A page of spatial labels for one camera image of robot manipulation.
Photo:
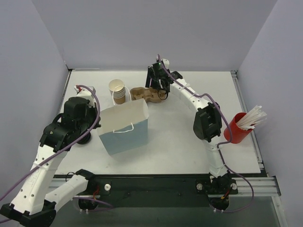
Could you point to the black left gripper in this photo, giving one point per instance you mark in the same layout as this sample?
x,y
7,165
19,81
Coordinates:
x,y
83,138

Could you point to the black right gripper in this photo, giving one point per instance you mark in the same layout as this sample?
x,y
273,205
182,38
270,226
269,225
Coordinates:
x,y
156,79

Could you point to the brown pulp cup carrier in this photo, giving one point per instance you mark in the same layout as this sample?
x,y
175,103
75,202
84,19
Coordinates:
x,y
148,94

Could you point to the stack of brown paper cups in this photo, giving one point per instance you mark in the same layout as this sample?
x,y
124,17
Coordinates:
x,y
117,90

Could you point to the light blue paper bag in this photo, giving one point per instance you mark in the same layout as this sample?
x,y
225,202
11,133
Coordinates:
x,y
124,127

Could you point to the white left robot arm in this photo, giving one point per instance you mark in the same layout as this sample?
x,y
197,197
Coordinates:
x,y
34,206

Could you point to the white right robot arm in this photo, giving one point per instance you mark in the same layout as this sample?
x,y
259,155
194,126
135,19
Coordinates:
x,y
208,116

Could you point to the red straw holder cup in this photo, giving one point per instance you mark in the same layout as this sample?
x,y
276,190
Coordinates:
x,y
237,133

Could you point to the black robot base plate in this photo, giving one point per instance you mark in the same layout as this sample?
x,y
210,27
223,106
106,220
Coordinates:
x,y
105,192

